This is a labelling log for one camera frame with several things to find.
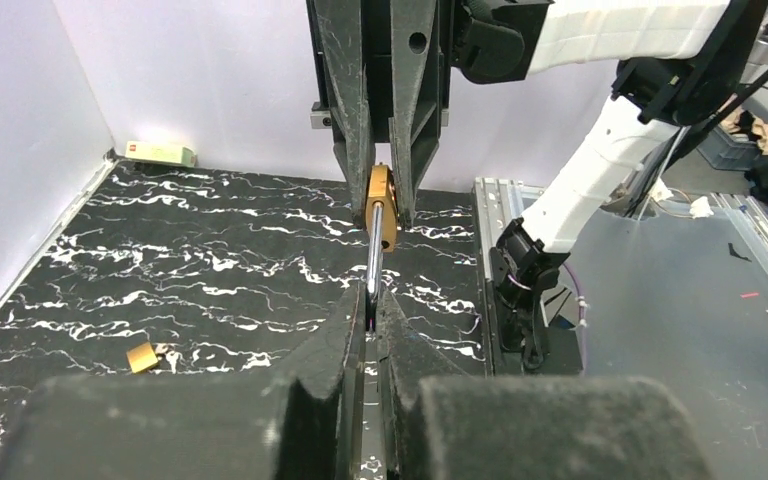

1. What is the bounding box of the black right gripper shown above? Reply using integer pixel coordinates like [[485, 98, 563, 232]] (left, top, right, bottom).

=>
[[307, 0, 549, 229]]

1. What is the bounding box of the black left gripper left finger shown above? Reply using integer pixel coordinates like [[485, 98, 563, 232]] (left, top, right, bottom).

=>
[[0, 284, 365, 479]]

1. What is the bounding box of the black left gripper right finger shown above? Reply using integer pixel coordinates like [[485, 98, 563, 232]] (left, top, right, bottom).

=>
[[377, 291, 712, 479]]

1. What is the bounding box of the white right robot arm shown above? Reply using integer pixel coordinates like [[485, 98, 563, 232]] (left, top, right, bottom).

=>
[[307, 1, 768, 373]]

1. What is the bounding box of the pale green eraser box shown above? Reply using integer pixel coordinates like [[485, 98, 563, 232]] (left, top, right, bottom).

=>
[[124, 141, 197, 168]]

